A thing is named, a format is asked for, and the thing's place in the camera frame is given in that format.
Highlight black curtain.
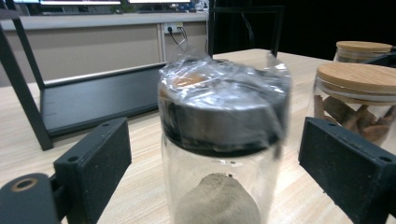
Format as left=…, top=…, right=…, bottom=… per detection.
left=214, top=0, right=396, bottom=62

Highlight wide computer monitor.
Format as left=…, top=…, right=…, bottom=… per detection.
left=12, top=0, right=121, bottom=6

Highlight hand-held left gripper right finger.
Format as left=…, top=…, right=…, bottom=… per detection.
left=298, top=116, right=396, bottom=224

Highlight green plant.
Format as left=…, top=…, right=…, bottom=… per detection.
left=111, top=2, right=135, bottom=14

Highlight glass jar brown bark sticks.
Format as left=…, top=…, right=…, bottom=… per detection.
left=306, top=62, right=396, bottom=147

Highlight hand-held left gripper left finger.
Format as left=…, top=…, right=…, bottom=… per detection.
left=53, top=117, right=133, bottom=224

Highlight glass jar wooden lid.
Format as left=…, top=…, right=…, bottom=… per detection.
left=332, top=40, right=395, bottom=64

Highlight white wall power outlet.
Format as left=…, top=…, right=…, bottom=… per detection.
left=163, top=21, right=185, bottom=35

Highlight glass jar with plastic wrap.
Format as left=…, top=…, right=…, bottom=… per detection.
left=157, top=50, right=292, bottom=224

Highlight black power cable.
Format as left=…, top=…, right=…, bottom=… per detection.
left=167, top=27, right=190, bottom=49

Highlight beige office desk partition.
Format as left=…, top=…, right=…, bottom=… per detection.
left=0, top=12, right=209, bottom=88

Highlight black metal shelf rack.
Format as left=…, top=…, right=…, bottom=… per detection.
left=0, top=0, right=286, bottom=152

